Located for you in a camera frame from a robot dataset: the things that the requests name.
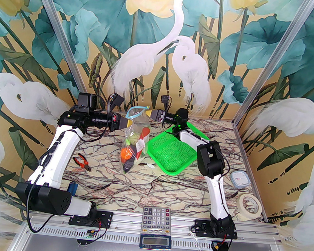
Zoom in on beige masking tape roll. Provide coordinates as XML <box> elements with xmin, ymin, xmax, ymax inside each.
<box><xmin>235</xmin><ymin>193</ymin><xmax>264</xmax><ymax>217</ymax></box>

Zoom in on white square kitchen timer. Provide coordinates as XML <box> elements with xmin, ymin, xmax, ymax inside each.
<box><xmin>229</xmin><ymin>170</ymin><xmax>252</xmax><ymax>190</ymax></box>

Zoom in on dark purple toy eggplant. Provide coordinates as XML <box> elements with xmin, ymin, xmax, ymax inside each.
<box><xmin>121</xmin><ymin>159</ymin><xmax>135</xmax><ymax>174</ymax></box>

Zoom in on green plastic mesh tray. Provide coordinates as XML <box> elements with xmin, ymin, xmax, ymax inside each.
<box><xmin>145</xmin><ymin>118</ymin><xmax>212</xmax><ymax>179</ymax></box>

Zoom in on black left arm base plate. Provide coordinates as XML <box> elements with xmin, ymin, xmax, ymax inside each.
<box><xmin>69</xmin><ymin>208</ymin><xmax>114</xmax><ymax>229</ymax></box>

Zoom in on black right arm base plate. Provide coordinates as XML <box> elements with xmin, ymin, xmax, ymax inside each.
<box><xmin>193</xmin><ymin>219</ymin><xmax>239</xmax><ymax>240</ymax></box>

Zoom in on red-handled pliers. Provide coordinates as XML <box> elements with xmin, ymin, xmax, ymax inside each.
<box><xmin>71</xmin><ymin>153</ymin><xmax>93</xmax><ymax>173</ymax></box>

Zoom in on aluminium frame post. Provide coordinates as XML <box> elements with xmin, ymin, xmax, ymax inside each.
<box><xmin>18</xmin><ymin>0</ymin><xmax>104</xmax><ymax>112</ymax></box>
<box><xmin>233</xmin><ymin>0</ymin><xmax>314</xmax><ymax>133</ymax></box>

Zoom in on grey desk calculator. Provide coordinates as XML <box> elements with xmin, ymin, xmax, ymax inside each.
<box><xmin>138</xmin><ymin>205</ymin><xmax>175</xmax><ymax>251</ymax></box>

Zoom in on perforated metal panel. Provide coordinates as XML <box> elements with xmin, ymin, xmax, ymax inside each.
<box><xmin>26</xmin><ymin>223</ymin><xmax>276</xmax><ymax>251</ymax></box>

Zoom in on black bracket with yellow connector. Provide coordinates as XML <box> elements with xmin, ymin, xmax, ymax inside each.
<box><xmin>211</xmin><ymin>239</ymin><xmax>231</xmax><ymax>251</ymax></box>

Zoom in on white-green toy bok choy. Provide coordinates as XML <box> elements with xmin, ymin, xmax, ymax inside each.
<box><xmin>136</xmin><ymin>140</ymin><xmax>147</xmax><ymax>158</ymax></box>

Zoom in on aluminium frame rail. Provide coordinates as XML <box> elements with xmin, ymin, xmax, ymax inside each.
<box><xmin>25</xmin><ymin>201</ymin><xmax>287</xmax><ymax>248</ymax></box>

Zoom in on clear zip-top bag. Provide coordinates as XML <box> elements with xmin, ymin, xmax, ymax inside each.
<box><xmin>118</xmin><ymin>104</ymin><xmax>154</xmax><ymax>176</ymax></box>

